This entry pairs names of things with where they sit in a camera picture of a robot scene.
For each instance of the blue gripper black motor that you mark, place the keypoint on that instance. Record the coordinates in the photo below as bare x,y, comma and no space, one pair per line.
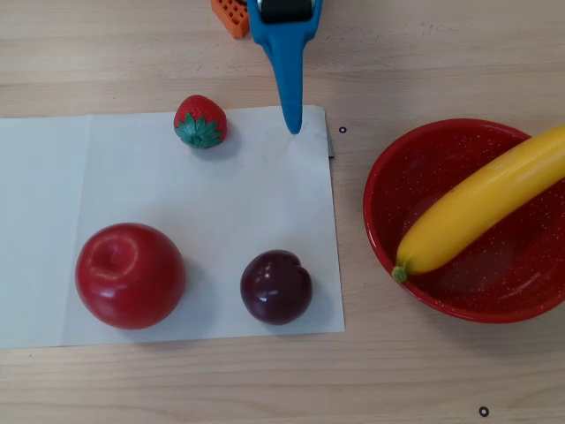
282,33

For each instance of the yellow toy banana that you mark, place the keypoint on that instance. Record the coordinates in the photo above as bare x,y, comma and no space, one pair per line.
476,203

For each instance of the red speckled bowl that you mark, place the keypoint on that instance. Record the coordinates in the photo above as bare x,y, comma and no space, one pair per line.
485,291

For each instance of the red toy strawberry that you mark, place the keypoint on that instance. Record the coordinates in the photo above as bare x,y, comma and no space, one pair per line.
201,119

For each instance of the white paper sheet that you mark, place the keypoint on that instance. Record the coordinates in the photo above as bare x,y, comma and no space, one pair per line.
154,194

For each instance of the dark purple toy plum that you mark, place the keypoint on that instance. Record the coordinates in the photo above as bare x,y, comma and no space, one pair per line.
276,287

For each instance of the red toy apple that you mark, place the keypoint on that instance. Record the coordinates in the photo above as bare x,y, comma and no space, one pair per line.
130,278

